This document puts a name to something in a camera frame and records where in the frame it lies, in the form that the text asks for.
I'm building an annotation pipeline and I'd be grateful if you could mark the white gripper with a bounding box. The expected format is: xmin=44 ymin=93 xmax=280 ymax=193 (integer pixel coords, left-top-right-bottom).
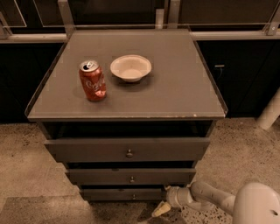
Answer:
xmin=151 ymin=185 xmax=214 ymax=217

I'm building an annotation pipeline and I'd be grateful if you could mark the grey bottom drawer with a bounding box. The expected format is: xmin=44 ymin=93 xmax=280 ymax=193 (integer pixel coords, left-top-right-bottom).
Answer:
xmin=80 ymin=188 xmax=167 ymax=201

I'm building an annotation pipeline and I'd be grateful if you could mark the grey drawer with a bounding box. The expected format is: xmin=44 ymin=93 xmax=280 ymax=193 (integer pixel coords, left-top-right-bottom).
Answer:
xmin=66 ymin=168 xmax=196 ymax=186
xmin=45 ymin=137 xmax=210 ymax=163
xmin=80 ymin=188 xmax=167 ymax=201

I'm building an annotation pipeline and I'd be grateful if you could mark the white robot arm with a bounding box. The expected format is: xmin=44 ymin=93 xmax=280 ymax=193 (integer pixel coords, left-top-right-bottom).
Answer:
xmin=151 ymin=181 xmax=280 ymax=224

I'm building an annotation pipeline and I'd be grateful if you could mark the grey top drawer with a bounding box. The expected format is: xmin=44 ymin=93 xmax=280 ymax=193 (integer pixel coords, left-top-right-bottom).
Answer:
xmin=45 ymin=137 xmax=210 ymax=163

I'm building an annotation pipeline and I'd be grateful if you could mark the grey drawer cabinet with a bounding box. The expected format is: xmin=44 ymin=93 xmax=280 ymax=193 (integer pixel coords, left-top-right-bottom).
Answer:
xmin=26 ymin=30 xmax=228 ymax=190

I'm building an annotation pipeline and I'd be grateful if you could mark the grey middle drawer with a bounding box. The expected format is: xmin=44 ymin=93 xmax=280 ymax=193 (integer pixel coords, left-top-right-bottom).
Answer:
xmin=66 ymin=168 xmax=196 ymax=186

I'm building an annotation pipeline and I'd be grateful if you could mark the white paper bowl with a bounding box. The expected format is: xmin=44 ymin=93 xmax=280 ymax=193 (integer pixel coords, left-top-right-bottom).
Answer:
xmin=110 ymin=55 xmax=151 ymax=82

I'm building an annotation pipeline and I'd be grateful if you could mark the red soda can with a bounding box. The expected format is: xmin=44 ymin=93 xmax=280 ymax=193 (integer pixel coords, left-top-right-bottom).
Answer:
xmin=79 ymin=59 xmax=107 ymax=102

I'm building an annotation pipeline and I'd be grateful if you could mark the white cylindrical post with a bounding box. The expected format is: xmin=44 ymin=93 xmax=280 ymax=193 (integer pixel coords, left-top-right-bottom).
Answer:
xmin=256 ymin=88 xmax=280 ymax=130

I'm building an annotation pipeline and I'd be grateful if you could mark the metal rail frame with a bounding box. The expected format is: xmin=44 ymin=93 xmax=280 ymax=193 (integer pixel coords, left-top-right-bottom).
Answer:
xmin=0 ymin=0 xmax=280 ymax=43

